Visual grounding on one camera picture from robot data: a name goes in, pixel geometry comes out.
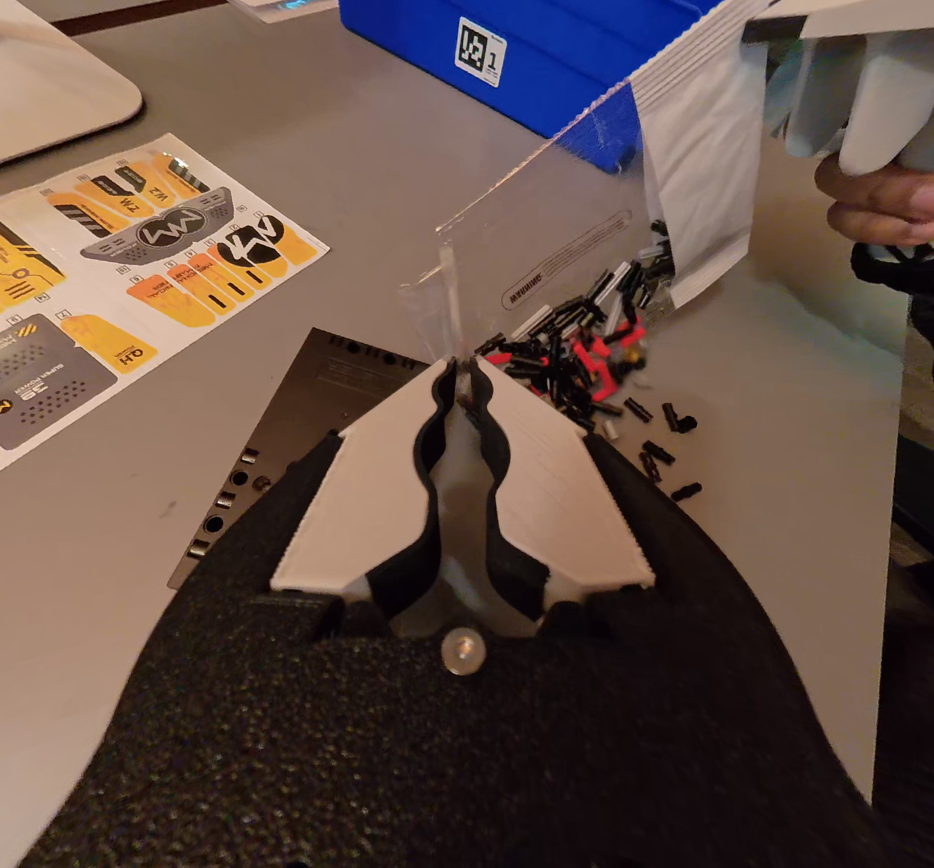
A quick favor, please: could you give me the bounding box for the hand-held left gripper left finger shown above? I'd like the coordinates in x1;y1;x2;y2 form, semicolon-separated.
270;357;459;618

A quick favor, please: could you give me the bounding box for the black perforated plastic box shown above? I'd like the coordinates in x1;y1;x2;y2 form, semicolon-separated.
166;326;433;592

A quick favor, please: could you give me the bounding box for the pile of small black pins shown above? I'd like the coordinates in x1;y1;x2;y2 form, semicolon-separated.
473;218;705;506

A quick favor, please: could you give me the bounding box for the clear bag of small pins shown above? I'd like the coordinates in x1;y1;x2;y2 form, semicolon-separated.
396;0;772;402

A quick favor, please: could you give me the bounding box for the yellow and grey sticker sheet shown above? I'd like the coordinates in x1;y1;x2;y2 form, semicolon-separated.
0;131;331;472

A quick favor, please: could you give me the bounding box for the person's right hand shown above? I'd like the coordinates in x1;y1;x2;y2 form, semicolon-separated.
812;151;934;249

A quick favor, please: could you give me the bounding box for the blue plastic bin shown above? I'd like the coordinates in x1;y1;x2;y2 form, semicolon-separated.
327;0;761;177

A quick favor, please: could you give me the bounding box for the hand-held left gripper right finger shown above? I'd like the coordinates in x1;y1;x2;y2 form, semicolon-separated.
466;356;656;622

